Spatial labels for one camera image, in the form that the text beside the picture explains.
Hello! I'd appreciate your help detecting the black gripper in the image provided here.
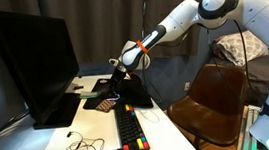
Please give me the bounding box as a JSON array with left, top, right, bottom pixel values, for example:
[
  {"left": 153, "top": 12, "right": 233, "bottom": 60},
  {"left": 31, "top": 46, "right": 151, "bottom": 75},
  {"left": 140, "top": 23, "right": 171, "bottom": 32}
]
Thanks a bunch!
[{"left": 106, "top": 64, "right": 134, "bottom": 97}]

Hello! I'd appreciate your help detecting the black mesh cup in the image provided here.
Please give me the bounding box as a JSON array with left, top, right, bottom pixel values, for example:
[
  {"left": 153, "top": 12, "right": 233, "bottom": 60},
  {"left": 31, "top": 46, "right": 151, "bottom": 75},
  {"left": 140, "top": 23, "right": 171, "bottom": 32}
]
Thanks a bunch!
[{"left": 105, "top": 91, "right": 123, "bottom": 103}]

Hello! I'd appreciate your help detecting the black mouse pad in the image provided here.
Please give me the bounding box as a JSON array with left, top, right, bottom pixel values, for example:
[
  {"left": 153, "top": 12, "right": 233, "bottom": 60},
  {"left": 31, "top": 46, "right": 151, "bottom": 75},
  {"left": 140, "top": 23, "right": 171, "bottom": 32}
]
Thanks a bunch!
[{"left": 80, "top": 72, "right": 154, "bottom": 116}]

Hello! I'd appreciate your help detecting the black computer monitor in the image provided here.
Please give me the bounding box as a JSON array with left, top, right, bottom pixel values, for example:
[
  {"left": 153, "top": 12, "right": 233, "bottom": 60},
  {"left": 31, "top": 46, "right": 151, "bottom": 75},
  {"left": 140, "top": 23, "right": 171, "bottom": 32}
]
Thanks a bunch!
[{"left": 0, "top": 0, "right": 86, "bottom": 130}]

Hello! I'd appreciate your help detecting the small brown patterned object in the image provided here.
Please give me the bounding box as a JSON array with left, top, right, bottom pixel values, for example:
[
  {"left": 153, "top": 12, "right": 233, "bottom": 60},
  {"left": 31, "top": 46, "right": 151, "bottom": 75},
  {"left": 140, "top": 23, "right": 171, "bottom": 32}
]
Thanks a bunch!
[{"left": 94, "top": 97, "right": 118, "bottom": 114}]

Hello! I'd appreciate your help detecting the green translucent small box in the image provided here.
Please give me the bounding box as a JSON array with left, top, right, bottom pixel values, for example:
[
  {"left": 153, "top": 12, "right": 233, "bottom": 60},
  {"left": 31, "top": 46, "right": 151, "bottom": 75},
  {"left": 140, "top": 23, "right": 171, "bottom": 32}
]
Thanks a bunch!
[{"left": 78, "top": 89, "right": 103, "bottom": 100}]

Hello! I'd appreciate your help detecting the black keyboard with coloured keys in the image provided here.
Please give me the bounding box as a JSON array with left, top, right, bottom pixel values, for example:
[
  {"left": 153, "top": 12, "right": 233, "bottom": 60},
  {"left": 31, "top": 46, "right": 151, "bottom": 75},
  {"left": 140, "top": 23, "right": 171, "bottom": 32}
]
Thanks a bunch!
[{"left": 113, "top": 101, "right": 151, "bottom": 150}]

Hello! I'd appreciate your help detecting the orange band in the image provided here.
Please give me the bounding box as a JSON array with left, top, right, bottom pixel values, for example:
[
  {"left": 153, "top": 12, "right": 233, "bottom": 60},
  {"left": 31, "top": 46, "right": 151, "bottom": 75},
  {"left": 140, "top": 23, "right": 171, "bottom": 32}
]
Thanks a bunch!
[{"left": 136, "top": 39, "right": 149, "bottom": 55}]

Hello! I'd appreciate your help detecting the black monitor base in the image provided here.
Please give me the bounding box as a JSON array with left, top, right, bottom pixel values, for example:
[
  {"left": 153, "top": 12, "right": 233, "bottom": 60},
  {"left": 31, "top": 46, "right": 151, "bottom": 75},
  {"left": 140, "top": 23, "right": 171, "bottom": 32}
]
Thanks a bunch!
[{"left": 30, "top": 90, "right": 88, "bottom": 132}]

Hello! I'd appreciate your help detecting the brown leather chair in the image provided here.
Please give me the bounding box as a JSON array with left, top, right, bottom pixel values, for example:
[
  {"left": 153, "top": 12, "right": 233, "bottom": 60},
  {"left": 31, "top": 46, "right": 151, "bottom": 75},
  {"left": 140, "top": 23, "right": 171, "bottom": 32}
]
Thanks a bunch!
[{"left": 162, "top": 59, "right": 257, "bottom": 150}]

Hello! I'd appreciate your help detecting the white metal rack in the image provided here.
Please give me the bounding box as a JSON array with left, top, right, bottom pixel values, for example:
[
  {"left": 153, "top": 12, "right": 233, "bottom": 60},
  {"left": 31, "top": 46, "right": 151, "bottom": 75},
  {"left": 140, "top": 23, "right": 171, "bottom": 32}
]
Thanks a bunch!
[{"left": 231, "top": 102, "right": 267, "bottom": 150}]

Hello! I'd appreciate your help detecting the grey bed mattress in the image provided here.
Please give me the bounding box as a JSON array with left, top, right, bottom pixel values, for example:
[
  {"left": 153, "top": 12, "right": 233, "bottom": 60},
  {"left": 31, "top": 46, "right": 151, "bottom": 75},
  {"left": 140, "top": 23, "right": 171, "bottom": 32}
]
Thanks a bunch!
[{"left": 206, "top": 50, "right": 269, "bottom": 111}]

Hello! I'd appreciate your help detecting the white patterned pillow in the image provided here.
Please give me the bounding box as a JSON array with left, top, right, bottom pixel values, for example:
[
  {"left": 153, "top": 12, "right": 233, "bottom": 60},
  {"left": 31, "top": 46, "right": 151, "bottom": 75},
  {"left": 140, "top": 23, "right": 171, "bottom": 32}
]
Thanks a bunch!
[{"left": 215, "top": 28, "right": 269, "bottom": 69}]

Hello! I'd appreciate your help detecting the thin black cable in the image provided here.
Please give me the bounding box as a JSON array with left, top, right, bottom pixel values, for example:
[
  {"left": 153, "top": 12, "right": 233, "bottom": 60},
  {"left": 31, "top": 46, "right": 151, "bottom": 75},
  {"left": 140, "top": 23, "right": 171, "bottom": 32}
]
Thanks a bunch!
[{"left": 139, "top": 51, "right": 164, "bottom": 106}]

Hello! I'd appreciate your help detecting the thin white cable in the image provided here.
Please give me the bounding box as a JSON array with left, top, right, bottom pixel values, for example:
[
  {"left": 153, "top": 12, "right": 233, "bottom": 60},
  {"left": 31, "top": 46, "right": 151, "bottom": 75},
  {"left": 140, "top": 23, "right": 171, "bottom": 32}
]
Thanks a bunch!
[{"left": 136, "top": 105, "right": 162, "bottom": 126}]

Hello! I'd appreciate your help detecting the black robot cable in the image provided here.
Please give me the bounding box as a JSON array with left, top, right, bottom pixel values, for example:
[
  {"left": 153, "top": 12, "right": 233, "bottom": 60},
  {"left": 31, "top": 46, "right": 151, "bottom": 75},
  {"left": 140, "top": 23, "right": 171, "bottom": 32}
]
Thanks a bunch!
[{"left": 231, "top": 17, "right": 255, "bottom": 93}]

